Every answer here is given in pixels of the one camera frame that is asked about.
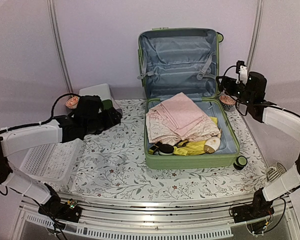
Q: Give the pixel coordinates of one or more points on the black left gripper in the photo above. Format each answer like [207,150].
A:
[112,118]

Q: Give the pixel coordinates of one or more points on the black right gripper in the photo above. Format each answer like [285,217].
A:
[226,79]

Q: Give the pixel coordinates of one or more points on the green hard-shell suitcase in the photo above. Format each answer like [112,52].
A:
[186,60]

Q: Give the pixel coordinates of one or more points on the white perforated plastic basket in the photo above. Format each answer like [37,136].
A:
[52,162]

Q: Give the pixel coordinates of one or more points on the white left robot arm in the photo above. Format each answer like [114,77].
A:
[90,117]

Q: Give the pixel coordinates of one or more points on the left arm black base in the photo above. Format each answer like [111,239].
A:
[69,211]

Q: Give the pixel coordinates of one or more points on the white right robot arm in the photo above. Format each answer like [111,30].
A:
[281,119]

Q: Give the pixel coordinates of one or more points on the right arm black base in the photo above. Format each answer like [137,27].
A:
[257,209]

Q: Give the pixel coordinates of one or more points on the white green drawer box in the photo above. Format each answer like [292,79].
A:
[104,92]

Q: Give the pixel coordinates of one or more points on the floral white table mat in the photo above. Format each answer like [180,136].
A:
[112,165]

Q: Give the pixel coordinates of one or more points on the small dark tube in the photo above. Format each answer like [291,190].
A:
[154,148]

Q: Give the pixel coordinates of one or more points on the black lidded round jar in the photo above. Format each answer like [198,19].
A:
[166,150]

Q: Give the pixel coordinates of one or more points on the pink folded cloth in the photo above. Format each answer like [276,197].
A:
[179,118]

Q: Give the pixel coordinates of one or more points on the cream round bottle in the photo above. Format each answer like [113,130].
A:
[212,145]

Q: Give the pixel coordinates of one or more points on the yellow garment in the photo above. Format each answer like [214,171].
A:
[190,148]

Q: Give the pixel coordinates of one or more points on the white ribbed round object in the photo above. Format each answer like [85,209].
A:
[275,171]

